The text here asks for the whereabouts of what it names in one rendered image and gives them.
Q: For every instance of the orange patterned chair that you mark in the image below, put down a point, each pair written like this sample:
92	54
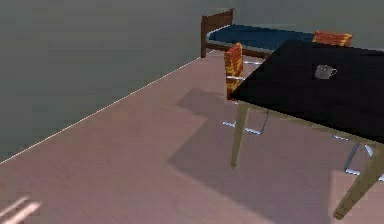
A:
234	66

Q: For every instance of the brown bed with blue mattress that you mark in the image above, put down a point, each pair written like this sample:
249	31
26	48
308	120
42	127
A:
256	37

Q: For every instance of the black table with wooden legs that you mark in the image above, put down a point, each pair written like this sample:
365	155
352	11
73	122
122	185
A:
310	93

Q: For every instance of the grey mug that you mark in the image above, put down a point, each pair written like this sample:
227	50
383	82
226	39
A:
324	72

